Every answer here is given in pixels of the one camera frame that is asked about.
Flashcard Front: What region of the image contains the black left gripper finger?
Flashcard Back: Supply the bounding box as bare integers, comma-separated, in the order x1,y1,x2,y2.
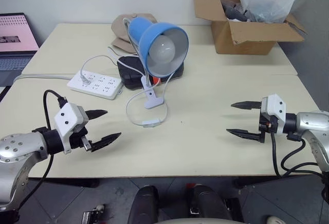
85,109,109,121
89,132,122,153

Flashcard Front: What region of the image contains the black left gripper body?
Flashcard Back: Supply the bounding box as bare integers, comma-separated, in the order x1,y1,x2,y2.
69,127,94,153

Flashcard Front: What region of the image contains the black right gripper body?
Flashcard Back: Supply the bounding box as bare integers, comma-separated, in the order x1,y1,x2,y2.
258,110,279,144

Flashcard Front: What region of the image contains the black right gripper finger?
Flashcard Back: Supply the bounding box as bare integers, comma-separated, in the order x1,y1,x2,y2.
226,128,261,141
230,100,263,111

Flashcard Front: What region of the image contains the blue clip-on desk lamp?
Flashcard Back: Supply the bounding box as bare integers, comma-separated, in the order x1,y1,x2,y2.
122,16,190,110

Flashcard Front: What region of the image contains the white power strip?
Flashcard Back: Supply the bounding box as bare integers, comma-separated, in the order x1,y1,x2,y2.
67,70,124,100

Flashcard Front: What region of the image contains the white power plug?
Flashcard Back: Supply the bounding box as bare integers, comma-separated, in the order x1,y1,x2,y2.
81,70,93,86

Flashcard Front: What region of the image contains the black rectangular box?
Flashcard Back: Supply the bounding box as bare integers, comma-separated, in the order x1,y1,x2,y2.
116,56,185,90

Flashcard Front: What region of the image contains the brown cardboard box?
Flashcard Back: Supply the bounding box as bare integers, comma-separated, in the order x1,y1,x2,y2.
192,0,308,55

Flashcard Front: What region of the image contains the dark rounded shape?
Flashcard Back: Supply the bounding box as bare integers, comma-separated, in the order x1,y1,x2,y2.
127,185,160,224
191,184,233,222

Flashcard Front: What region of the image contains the beige cap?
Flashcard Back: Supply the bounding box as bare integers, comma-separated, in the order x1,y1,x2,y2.
110,13,158,54

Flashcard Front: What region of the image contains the white round light bulb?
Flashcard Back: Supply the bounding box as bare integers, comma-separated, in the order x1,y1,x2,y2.
149,34,177,63

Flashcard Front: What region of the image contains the white shoe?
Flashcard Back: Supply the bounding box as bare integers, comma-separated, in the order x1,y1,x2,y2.
265,216,286,224

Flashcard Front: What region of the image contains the dark grey bundle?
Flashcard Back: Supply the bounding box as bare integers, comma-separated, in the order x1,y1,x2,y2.
219,0,251,23

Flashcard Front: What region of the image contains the open laptop with pink screen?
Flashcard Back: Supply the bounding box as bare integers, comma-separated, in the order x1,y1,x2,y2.
0,12,41,87

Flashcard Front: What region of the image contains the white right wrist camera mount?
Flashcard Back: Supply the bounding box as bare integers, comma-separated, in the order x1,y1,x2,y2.
261,93,287,134

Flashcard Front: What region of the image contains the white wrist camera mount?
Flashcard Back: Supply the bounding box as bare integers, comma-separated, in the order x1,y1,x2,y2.
54,102,89,155
261,93,287,134

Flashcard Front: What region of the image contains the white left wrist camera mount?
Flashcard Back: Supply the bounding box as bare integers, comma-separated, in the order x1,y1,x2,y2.
54,102,89,155

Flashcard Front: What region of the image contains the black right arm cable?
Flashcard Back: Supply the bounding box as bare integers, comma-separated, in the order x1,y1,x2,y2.
269,130,329,180

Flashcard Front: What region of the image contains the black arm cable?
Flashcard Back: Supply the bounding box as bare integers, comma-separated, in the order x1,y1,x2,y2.
269,130,329,180
14,89,68,211

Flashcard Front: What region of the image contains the white lamp power cord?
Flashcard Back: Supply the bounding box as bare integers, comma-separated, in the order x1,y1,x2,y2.
80,54,178,127

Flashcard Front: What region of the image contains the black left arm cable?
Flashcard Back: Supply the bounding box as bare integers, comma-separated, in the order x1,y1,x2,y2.
14,89,68,211

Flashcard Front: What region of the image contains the white inline cord switch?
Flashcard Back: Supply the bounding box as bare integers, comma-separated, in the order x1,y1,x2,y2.
141,119,162,128

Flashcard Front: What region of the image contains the grey power strip cable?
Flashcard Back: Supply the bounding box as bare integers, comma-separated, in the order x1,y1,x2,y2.
12,73,76,83

